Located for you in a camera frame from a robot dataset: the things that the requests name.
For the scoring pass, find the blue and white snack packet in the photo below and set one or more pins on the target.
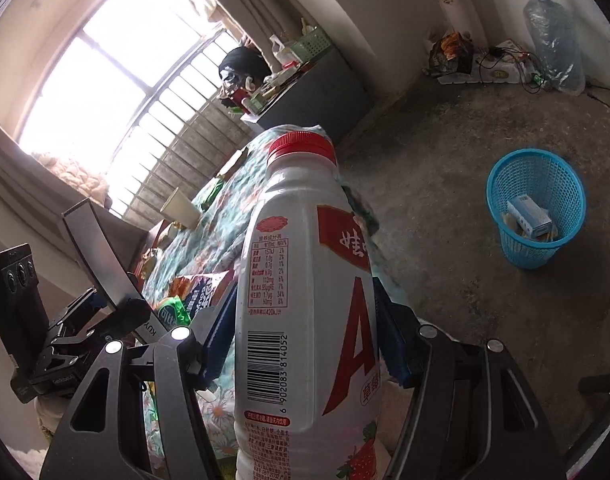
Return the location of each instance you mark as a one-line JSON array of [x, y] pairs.
[[210, 292]]

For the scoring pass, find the green plastic storage basket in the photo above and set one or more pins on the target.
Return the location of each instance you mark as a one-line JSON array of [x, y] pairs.
[[310, 45]]

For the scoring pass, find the cream paper cup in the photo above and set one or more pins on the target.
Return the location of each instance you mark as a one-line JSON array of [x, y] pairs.
[[180, 207]]

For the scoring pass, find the beige quilt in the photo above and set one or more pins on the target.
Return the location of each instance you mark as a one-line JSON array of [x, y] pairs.
[[72, 177]]

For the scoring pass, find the yellow snack packet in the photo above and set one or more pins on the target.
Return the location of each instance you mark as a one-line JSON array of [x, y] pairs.
[[232, 165]]

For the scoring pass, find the glossy green snack packet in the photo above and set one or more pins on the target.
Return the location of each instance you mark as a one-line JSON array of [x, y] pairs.
[[174, 311]]

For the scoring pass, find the blue mesh waste basket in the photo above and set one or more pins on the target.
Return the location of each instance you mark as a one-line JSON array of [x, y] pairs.
[[535, 255]]

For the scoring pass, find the metal window railing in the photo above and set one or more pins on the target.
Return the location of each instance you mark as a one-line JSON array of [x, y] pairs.
[[185, 135]]

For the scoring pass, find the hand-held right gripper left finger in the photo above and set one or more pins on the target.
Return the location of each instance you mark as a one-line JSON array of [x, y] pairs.
[[217, 340]]

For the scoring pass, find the large blue water jug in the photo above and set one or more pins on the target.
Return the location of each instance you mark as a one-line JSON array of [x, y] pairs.
[[555, 40]]

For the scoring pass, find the black snack bag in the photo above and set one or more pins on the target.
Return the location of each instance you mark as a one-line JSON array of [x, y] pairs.
[[452, 57]]

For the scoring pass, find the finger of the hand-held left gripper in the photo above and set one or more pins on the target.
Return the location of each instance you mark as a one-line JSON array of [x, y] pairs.
[[135, 322]]

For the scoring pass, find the grey cabinet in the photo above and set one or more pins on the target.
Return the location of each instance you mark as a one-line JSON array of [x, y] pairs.
[[310, 95]]

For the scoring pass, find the blue and white carton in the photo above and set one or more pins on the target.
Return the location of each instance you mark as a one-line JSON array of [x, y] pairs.
[[527, 215]]

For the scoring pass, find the orange snack packet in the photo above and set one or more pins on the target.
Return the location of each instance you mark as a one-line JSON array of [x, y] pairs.
[[185, 286]]

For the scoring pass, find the white milk bottle red cap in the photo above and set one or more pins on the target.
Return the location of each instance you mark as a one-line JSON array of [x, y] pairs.
[[295, 270]]

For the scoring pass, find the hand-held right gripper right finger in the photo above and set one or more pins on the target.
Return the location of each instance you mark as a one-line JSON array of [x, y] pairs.
[[392, 340]]

